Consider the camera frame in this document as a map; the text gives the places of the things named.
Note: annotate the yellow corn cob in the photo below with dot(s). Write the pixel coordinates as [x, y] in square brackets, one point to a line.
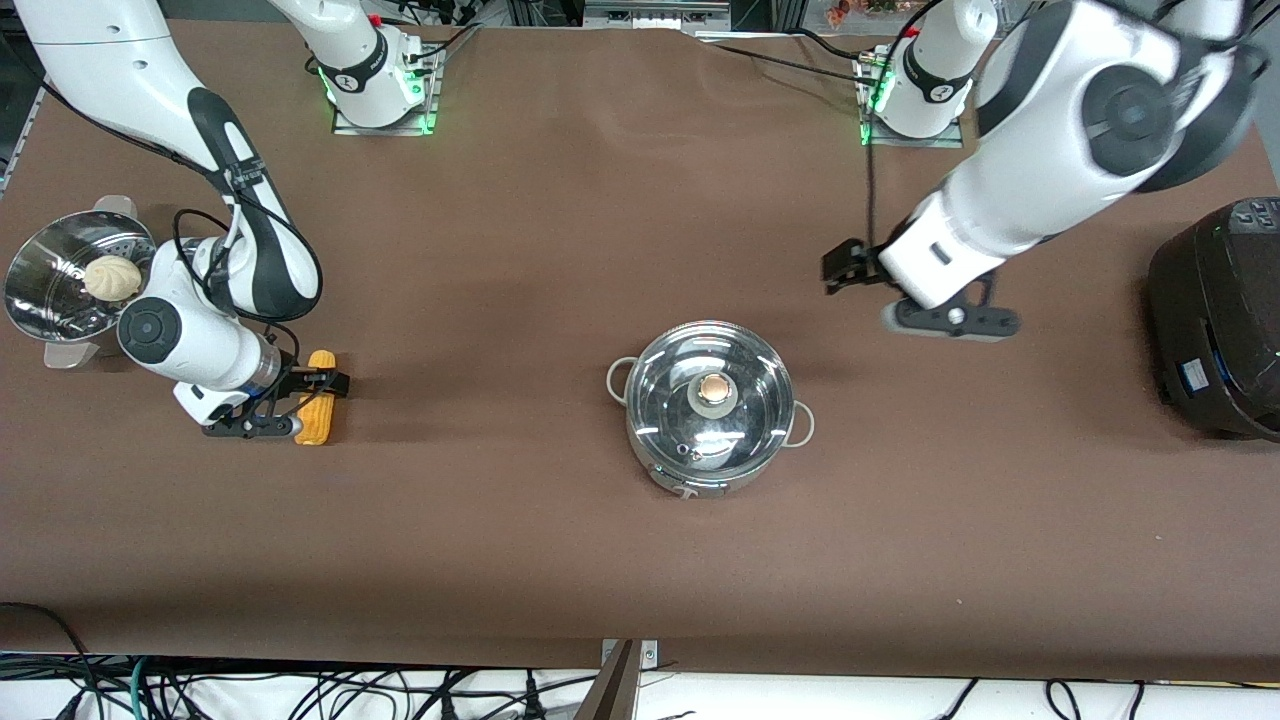
[316, 425]

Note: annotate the glass pot lid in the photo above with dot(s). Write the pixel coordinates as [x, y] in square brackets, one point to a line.
[670, 400]

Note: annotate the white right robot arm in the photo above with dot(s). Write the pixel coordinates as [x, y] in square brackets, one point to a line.
[90, 60]

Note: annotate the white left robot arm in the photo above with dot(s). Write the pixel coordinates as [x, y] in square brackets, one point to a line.
[1050, 120]

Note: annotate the grey pot with steel rim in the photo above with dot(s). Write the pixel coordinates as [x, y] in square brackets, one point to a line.
[690, 489]

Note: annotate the white steamed bun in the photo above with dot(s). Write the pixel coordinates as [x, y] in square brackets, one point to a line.
[112, 280]

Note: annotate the stainless steel steamer basket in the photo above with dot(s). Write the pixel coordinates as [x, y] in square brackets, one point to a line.
[50, 275]

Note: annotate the black rice cooker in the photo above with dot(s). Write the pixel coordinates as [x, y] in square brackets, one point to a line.
[1220, 330]

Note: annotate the grey metal box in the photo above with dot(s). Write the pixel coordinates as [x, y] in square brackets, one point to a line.
[655, 14]

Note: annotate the dark metal bar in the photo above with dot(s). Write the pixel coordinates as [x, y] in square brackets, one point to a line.
[610, 695]

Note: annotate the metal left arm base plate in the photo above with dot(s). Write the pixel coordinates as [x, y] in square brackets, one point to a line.
[900, 140]

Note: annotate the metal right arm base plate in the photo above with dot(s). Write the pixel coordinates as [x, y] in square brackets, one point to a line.
[385, 130]

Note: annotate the silver table bracket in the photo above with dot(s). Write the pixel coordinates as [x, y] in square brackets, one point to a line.
[648, 654]

